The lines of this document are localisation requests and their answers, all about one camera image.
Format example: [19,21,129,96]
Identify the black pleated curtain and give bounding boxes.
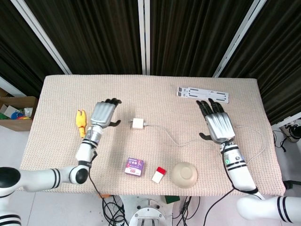
[0,0,301,125]

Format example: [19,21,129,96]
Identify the beige woven tablecloth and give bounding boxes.
[16,74,286,197]

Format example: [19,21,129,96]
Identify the white folded laptop stand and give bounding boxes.
[176,86,230,104]

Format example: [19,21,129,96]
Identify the silver and white robot base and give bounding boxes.
[117,195,182,226]

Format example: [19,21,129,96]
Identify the white aluminium frame post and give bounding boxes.
[213,0,267,78]
[137,0,151,75]
[10,0,72,75]

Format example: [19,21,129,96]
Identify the purple card box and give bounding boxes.
[124,157,146,177]

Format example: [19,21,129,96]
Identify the black and white shoes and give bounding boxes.
[279,122,301,142]

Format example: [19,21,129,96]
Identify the cardboard box with clutter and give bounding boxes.
[0,95,38,132]

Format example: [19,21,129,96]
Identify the black floor cable bundle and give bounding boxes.
[100,196,129,226]
[173,195,202,226]

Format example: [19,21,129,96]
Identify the red and white small box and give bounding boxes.
[151,166,166,184]

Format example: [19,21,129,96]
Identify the beige upturned bowl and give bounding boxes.
[170,161,198,189]

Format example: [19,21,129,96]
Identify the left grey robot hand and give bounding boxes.
[90,97,122,129]

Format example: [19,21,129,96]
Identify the white cable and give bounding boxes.
[143,122,266,165]

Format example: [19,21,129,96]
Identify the white charger cube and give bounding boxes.
[128,117,145,129]

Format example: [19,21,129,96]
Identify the white frame base rail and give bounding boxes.
[270,112,301,129]
[0,76,27,97]

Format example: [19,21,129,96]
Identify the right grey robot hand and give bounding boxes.
[196,98,236,144]

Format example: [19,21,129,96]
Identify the yellow rubber chicken toy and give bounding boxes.
[75,109,88,138]

